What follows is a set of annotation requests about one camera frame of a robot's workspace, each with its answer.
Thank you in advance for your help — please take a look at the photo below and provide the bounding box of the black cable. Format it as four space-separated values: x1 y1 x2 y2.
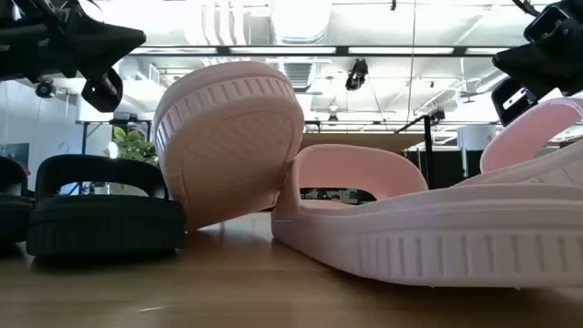
512 0 543 17

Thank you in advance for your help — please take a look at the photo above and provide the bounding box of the black overhead frame bar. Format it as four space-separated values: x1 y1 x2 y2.
129 44 511 58

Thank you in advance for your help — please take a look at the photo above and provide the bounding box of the black rubber slide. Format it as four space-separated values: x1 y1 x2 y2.
0 156 36 245
26 153 188 259

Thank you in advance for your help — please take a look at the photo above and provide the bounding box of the white ceiling duct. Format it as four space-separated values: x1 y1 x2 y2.
268 0 333 46

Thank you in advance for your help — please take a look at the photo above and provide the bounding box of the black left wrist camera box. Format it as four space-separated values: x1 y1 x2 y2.
81 67 124 113

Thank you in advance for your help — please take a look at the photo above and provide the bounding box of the black background post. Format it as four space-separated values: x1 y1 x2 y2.
394 108 446 189

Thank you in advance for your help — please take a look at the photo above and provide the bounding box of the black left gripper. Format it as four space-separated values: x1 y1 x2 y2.
0 0 147 84

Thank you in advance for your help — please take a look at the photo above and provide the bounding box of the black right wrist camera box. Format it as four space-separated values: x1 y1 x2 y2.
490 76 539 128

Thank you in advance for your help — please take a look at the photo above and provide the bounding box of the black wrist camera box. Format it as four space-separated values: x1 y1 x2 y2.
490 76 539 128
81 67 124 113

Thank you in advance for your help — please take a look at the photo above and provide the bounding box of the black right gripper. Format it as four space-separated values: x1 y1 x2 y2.
491 0 583 97

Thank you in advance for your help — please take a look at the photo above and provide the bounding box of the black ceiling-hung camera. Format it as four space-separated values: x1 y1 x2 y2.
344 57 370 92

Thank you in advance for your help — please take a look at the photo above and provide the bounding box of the small round black fixture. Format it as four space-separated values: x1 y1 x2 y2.
35 80 56 99

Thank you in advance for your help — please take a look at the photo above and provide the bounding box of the white pillar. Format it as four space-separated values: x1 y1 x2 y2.
459 125 497 177

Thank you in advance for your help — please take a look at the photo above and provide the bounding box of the green potted plant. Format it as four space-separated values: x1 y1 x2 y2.
105 126 160 168

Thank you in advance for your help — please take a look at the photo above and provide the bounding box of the black background table frame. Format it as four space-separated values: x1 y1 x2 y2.
75 118 154 156

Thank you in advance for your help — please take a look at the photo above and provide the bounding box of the dark wall picture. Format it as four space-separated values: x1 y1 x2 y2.
0 142 31 170

